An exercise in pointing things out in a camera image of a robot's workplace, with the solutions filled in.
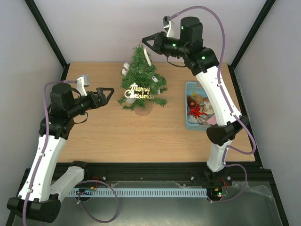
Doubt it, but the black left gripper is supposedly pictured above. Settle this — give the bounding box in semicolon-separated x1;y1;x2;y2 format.
68;87;115;117

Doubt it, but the silver glitter ball ornament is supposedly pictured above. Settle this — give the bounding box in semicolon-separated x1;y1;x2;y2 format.
126;98;136;104

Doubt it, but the gold glitter merry ornament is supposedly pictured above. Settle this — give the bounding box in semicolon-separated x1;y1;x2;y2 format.
124;83;154;99

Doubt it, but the white pompom ornament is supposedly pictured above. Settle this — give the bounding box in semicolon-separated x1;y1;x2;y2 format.
121;62;130;76

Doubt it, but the small green christmas tree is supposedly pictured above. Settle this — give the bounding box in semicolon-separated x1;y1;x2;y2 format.
118;44;168;111

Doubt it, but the light blue plastic basket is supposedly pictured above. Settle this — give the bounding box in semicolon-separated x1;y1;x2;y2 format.
185;81;214;131

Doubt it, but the white candy cane ornament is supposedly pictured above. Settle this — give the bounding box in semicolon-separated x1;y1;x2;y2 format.
143;45;152;66

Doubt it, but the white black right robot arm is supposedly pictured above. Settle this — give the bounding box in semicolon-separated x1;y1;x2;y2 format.
142;16;249;185

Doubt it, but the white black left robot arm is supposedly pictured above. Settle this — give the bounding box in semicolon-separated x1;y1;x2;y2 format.
7;81;114;226

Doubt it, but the wooden tree base disc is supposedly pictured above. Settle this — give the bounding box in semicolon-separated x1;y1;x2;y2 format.
134;108;152;116

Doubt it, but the red bauble ornament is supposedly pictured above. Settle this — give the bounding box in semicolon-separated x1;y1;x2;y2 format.
188;99;197;108

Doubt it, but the red star ornament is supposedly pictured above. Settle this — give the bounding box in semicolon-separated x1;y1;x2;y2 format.
188;105;206;119

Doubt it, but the white snowflake ornament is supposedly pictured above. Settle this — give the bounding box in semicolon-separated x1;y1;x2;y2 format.
187;116;198;125

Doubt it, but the wooden snowman figure ornament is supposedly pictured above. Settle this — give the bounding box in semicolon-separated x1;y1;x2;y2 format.
203;97;214;114

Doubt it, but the pink heart ornament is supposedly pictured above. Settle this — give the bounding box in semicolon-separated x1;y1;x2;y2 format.
206;115;217;125

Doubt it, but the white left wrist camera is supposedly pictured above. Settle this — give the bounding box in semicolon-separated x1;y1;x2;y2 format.
76;74;90;96

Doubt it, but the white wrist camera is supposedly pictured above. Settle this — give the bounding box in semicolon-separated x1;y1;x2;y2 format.
163;16;175;38
76;74;90;96

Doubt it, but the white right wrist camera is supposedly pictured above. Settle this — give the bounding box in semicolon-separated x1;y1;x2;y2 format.
163;16;175;38

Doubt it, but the light blue cable duct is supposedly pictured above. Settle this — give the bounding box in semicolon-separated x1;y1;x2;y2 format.
67;188;207;198

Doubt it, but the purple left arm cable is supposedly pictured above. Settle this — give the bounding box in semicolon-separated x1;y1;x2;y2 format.
22;80;120;226

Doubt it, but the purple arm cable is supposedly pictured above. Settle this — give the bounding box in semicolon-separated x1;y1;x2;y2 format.
170;6;257;204
22;80;120;226

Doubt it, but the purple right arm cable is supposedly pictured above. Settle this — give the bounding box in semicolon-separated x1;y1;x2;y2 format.
170;6;257;204

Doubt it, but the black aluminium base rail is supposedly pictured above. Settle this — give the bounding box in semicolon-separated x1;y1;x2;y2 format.
23;161;273;186

